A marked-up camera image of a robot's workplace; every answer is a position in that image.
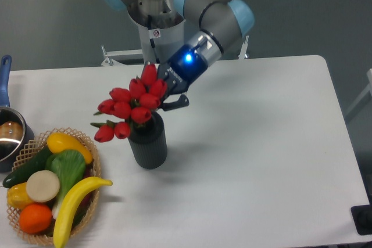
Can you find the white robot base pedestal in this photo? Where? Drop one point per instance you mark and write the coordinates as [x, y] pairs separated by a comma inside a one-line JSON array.
[[160, 27]]

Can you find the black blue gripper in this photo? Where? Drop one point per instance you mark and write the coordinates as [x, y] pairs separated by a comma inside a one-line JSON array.
[[178, 72]]

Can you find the white metal frame bracket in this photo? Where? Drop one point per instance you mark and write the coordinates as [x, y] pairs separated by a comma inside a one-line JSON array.
[[118, 58]]

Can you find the yellow banana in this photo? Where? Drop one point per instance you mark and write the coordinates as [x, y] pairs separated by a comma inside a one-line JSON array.
[[70, 204]]

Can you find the green bok choy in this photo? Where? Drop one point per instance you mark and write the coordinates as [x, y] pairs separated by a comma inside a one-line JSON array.
[[69, 166]]

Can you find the dark green cucumber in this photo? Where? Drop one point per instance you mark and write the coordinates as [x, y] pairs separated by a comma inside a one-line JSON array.
[[24, 172]]

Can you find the black device at table edge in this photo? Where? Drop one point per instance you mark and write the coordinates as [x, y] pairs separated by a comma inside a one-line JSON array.
[[362, 219]]

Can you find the red tulip bouquet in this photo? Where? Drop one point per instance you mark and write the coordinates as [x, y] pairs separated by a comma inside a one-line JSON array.
[[134, 106]]

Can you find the yellow squash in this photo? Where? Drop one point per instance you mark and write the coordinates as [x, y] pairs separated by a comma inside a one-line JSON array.
[[58, 142]]

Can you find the white metal post right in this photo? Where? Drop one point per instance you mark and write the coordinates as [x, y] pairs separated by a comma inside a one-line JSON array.
[[243, 54]]

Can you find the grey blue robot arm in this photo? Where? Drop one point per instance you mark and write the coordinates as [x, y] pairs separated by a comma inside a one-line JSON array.
[[185, 37]]

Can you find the woven wicker basket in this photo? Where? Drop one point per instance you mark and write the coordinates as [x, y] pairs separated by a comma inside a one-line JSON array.
[[86, 208]]

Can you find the orange fruit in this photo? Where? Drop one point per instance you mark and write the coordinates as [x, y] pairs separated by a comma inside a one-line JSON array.
[[35, 218]]

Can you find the yellow bell pepper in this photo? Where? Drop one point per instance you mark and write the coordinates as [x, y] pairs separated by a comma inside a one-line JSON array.
[[18, 198]]

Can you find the dark grey ribbed vase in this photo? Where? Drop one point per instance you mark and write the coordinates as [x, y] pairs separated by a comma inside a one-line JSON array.
[[148, 143]]

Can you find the blue handled saucepan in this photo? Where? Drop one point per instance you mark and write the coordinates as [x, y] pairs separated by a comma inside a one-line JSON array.
[[15, 132]]

